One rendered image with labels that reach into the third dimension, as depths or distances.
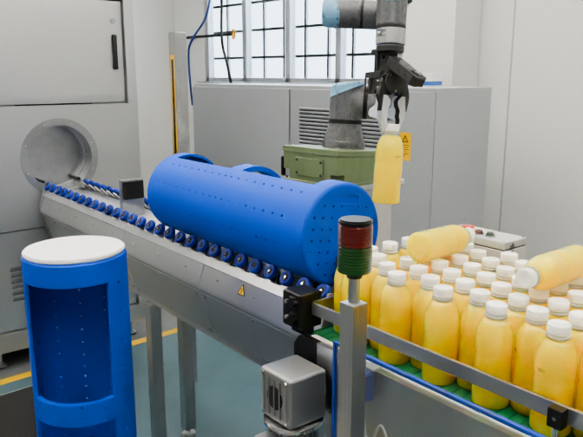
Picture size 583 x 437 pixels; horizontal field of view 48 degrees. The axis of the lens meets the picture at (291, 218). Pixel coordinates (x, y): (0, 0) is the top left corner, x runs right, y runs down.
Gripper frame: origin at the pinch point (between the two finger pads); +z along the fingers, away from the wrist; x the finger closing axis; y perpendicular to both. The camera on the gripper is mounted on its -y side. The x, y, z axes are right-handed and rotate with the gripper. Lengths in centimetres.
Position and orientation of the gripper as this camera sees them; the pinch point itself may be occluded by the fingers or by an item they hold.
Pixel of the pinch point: (391, 127)
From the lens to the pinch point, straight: 168.0
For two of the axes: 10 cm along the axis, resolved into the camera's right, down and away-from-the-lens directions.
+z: -0.4, 9.9, 1.1
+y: -5.7, -1.1, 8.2
